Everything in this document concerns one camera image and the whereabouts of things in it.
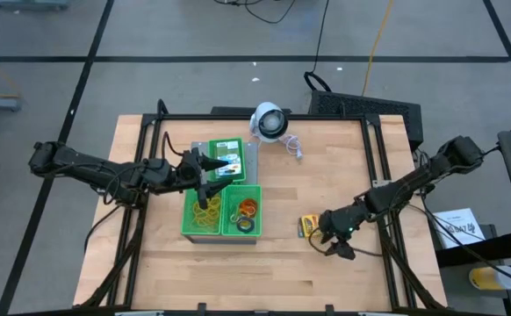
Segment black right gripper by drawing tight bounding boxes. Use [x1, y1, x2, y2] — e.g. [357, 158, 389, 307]
[318, 202, 371, 261]

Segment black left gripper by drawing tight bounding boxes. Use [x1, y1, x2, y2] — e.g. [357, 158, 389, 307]
[176, 147, 234, 211]

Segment yellow rubber bands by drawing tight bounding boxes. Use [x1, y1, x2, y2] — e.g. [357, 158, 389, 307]
[191, 195, 222, 229]

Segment green coil keychain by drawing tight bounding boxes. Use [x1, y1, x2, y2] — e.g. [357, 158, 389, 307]
[235, 217, 256, 233]

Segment green plastic slotted basket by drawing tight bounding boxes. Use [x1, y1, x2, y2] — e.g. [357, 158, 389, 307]
[220, 183, 263, 238]
[179, 186, 225, 238]
[207, 137, 247, 186]

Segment white paper sheet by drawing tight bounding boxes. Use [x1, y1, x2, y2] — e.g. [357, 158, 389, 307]
[433, 207, 487, 250]

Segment black perforated computer case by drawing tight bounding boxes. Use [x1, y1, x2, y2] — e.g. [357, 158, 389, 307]
[307, 90, 424, 153]

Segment yellow and white cup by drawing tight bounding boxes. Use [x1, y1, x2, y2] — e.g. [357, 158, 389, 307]
[468, 265, 511, 291]

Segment white lamp cable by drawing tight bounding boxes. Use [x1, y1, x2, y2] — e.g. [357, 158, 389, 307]
[277, 133, 305, 162]

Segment black aluminium rig frame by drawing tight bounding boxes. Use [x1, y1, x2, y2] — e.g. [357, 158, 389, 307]
[73, 98, 449, 316]

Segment black arm base cable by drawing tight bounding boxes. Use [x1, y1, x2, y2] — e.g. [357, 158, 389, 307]
[83, 204, 123, 255]

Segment black cable loop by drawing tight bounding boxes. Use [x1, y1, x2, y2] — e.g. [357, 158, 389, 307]
[213, 0, 296, 25]

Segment black floor cable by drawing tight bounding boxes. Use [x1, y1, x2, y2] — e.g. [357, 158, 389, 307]
[303, 0, 331, 93]

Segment yellow cable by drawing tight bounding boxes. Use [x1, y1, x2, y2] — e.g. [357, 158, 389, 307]
[360, 0, 395, 97]

